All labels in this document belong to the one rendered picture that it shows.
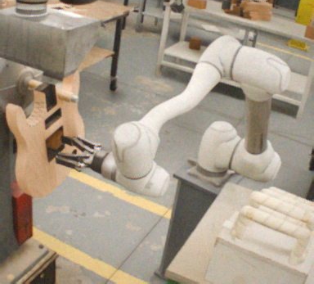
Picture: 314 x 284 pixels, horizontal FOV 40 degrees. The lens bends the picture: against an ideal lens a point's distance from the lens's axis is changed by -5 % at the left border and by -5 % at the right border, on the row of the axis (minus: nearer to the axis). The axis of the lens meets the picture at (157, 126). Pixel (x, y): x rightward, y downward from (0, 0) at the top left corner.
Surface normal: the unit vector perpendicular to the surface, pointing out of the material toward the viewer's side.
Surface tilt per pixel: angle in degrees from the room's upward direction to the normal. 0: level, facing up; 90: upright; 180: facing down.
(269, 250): 0
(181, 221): 90
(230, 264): 90
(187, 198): 90
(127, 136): 40
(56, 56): 90
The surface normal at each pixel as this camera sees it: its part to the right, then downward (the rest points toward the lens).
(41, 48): -0.43, 0.36
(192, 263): 0.14, -0.88
